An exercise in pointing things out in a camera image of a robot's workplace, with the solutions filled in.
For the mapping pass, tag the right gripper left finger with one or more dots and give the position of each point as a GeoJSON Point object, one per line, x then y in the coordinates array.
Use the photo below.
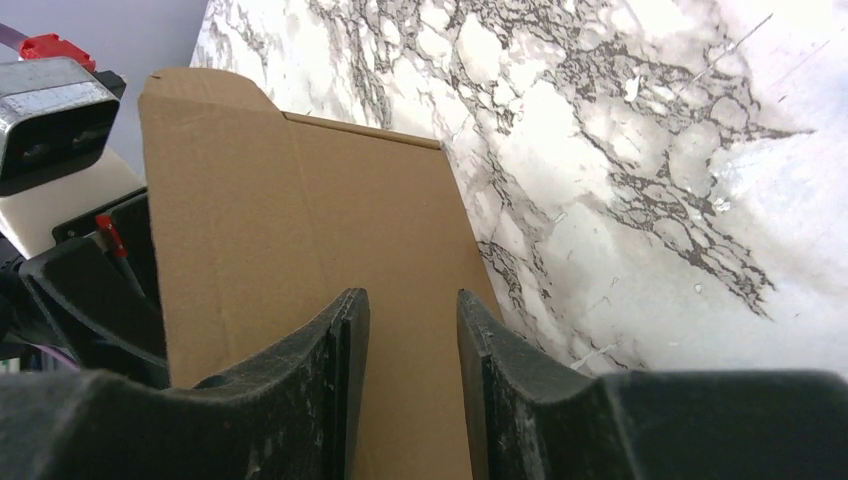
{"type": "Point", "coordinates": [290, 411]}

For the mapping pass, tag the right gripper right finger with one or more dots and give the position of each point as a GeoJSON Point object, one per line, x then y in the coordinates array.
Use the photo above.
{"type": "Point", "coordinates": [531, 417]}

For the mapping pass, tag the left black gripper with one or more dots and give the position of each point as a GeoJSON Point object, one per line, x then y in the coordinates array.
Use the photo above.
{"type": "Point", "coordinates": [93, 291]}

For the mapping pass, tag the brown cardboard box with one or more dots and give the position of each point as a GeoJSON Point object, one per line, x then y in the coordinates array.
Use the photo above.
{"type": "Point", "coordinates": [260, 218]}

